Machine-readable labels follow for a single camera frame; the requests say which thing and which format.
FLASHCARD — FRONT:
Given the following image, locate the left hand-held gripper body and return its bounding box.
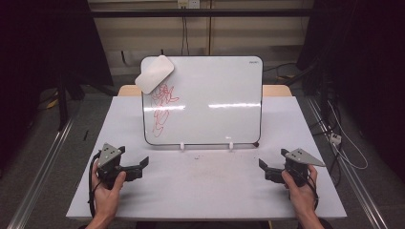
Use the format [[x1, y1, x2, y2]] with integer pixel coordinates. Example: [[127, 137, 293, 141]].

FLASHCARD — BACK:
[[96, 142, 143, 190]]

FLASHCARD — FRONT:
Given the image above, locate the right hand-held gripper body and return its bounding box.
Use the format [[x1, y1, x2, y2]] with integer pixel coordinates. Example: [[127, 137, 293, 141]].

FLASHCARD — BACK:
[[266, 148, 327, 188]]

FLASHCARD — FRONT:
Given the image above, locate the white rounded whiteboard eraser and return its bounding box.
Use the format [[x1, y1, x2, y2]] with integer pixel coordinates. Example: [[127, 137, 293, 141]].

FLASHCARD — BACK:
[[134, 54, 176, 95]]

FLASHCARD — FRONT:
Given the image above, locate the white desktop whiteboard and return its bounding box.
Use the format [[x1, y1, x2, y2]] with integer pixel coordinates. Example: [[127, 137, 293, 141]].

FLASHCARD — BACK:
[[140, 55, 265, 148]]

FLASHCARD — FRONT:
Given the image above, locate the person's right hand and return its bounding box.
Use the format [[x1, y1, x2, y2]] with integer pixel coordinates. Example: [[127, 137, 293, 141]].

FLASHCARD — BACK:
[[281, 165, 319, 220]]

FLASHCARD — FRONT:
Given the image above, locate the person's left hand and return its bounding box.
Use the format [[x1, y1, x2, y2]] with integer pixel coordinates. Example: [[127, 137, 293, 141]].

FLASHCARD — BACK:
[[91, 160, 128, 219]]

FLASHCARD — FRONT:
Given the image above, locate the black metal stand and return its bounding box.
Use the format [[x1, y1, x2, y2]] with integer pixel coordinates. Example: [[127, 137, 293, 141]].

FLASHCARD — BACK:
[[56, 71, 71, 132]]

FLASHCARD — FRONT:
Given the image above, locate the black curtain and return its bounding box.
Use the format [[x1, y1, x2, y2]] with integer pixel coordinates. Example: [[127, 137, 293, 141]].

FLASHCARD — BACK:
[[0, 0, 115, 170], [296, 0, 405, 184]]

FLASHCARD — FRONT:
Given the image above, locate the thin wooden vertical pole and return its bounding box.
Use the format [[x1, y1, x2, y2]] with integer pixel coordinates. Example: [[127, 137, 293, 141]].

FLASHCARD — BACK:
[[207, 0, 213, 56]]

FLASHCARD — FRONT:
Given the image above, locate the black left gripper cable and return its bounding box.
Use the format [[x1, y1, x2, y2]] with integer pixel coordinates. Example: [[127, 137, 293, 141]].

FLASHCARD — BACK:
[[88, 152, 103, 219]]

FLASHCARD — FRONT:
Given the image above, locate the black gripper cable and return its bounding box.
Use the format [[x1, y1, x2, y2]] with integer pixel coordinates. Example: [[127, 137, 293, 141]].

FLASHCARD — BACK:
[[288, 168, 320, 211], [88, 152, 103, 219]]

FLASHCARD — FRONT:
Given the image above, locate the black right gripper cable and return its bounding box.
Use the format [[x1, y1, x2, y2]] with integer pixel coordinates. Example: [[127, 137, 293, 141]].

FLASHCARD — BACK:
[[288, 168, 320, 211]]

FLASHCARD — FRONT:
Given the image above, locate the aluminium floor rail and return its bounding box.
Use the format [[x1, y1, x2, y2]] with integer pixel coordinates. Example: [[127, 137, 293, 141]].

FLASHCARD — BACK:
[[7, 115, 79, 229], [306, 96, 390, 229]]

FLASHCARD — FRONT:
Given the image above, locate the white floor cable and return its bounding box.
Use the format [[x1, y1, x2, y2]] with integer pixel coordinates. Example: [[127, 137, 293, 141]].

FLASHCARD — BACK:
[[328, 100, 369, 171]]

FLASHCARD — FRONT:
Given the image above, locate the black floor cable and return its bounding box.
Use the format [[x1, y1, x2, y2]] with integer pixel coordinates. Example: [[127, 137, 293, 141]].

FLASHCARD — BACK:
[[263, 62, 299, 73]]

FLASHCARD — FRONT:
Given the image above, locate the black hanging cable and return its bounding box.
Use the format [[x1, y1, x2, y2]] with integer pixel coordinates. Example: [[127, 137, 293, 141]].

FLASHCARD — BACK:
[[181, 15, 190, 56]]

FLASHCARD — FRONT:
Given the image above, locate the white wall socket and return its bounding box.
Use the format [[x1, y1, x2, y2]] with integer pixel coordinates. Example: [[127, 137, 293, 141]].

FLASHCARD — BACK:
[[177, 0, 202, 10]]

